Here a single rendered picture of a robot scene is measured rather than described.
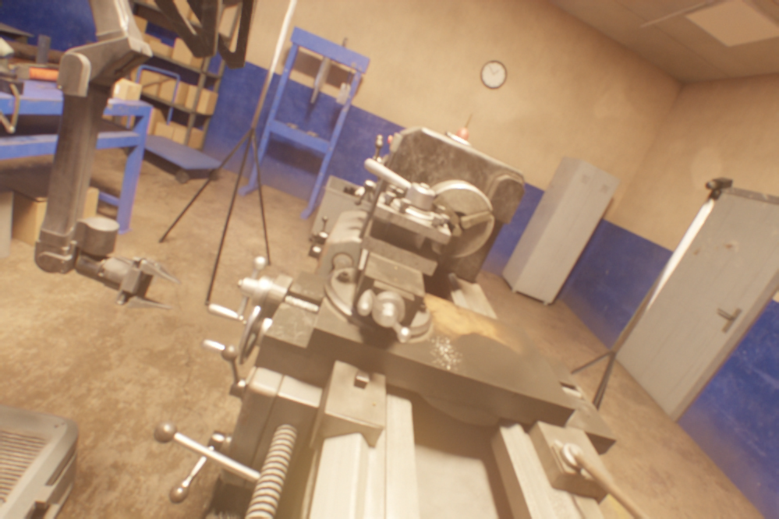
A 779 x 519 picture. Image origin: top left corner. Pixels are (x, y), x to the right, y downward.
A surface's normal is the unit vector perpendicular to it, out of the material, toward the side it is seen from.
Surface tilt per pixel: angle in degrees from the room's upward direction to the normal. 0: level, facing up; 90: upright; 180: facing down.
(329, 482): 36
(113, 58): 87
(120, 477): 0
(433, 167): 90
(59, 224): 77
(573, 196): 90
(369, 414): 0
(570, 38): 90
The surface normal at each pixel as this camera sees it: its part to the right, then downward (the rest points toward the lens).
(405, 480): 0.39, -0.88
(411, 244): 0.02, 0.31
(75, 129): 0.25, 0.34
